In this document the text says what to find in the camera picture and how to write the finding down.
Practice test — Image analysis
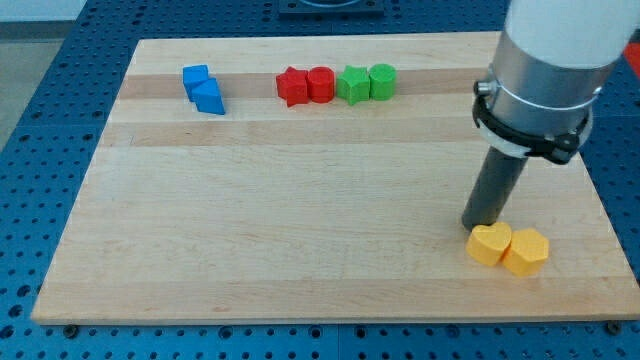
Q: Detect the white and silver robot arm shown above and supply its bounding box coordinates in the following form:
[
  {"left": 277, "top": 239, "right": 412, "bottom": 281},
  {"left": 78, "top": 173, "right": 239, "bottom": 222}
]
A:
[{"left": 473, "top": 0, "right": 639, "bottom": 164}]

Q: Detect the blue cube block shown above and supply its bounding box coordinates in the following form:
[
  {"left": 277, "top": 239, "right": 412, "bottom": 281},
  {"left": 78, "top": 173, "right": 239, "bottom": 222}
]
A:
[{"left": 182, "top": 64, "right": 209, "bottom": 102}]

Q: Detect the light wooden board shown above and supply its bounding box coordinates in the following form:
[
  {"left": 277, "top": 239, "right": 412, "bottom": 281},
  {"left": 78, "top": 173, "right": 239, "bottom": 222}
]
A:
[{"left": 31, "top": 32, "right": 639, "bottom": 325}]

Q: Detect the red star block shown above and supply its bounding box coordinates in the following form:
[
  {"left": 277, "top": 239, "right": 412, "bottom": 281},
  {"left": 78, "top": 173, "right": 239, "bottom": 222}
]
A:
[{"left": 276, "top": 67, "right": 309, "bottom": 107}]

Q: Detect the green star block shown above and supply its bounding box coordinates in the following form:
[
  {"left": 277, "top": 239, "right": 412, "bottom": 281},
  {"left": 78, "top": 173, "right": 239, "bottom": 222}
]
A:
[{"left": 336, "top": 65, "right": 370, "bottom": 106}]

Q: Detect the red cylinder block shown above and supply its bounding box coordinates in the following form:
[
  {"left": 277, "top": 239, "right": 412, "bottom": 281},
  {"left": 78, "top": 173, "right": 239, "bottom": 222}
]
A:
[{"left": 307, "top": 66, "right": 335, "bottom": 103}]

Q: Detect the green cylinder block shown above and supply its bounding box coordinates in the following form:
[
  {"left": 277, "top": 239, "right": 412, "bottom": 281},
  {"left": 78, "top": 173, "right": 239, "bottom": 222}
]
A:
[{"left": 369, "top": 64, "right": 396, "bottom": 101}]

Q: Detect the blue triangular prism block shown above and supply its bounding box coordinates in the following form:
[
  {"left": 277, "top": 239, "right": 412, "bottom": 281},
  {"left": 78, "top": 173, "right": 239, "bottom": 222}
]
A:
[{"left": 191, "top": 78, "right": 226, "bottom": 115}]

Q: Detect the yellow heart block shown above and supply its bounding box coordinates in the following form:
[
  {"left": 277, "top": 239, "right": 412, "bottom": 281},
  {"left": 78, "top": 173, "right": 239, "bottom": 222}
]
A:
[{"left": 465, "top": 222, "right": 512, "bottom": 266}]

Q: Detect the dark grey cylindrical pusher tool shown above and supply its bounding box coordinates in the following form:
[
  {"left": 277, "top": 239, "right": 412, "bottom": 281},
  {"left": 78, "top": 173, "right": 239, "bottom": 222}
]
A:
[{"left": 461, "top": 147, "right": 528, "bottom": 231}]

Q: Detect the yellow hexagon block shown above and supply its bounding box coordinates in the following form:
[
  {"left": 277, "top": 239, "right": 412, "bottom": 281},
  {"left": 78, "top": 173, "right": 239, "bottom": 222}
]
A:
[{"left": 502, "top": 228, "right": 550, "bottom": 277}]

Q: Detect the dark robot base mount plate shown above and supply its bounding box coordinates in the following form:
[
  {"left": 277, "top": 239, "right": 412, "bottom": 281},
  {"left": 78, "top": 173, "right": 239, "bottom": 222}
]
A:
[{"left": 276, "top": 0, "right": 385, "bottom": 18}]

